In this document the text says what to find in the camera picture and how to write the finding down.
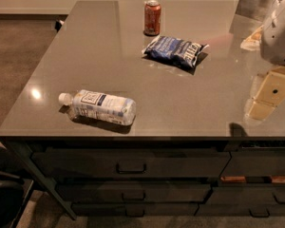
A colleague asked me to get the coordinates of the top right drawer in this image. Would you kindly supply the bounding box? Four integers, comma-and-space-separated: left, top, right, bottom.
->
221, 150, 285, 177

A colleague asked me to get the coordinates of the middle left drawer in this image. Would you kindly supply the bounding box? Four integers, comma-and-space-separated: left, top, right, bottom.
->
56, 181, 211, 203

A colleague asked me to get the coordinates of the orange soda can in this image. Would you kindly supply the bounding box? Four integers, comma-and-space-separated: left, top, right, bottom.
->
144, 0, 162, 36

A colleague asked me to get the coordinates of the blue chip bag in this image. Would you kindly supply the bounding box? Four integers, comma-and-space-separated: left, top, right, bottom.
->
142, 35, 208, 69

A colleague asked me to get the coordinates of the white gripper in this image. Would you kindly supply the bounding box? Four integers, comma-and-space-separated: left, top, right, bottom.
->
247, 0, 285, 121

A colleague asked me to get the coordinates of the black chair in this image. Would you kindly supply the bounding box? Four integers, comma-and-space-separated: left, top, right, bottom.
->
0, 171, 34, 228

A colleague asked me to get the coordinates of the bottom left drawer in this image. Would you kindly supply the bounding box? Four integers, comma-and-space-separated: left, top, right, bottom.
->
72, 202, 199, 218

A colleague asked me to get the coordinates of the top left drawer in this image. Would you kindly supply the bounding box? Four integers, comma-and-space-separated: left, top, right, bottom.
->
31, 149, 230, 179

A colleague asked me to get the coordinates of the middle right drawer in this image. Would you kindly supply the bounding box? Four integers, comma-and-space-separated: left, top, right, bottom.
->
206, 186, 285, 205

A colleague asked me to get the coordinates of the drawer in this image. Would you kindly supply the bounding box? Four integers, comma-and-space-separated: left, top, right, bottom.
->
72, 202, 199, 218
31, 149, 230, 179
56, 181, 211, 203
221, 150, 285, 177
206, 186, 285, 205

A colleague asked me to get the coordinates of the clear plastic water bottle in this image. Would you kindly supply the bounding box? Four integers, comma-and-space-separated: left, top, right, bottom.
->
58, 89, 136, 126

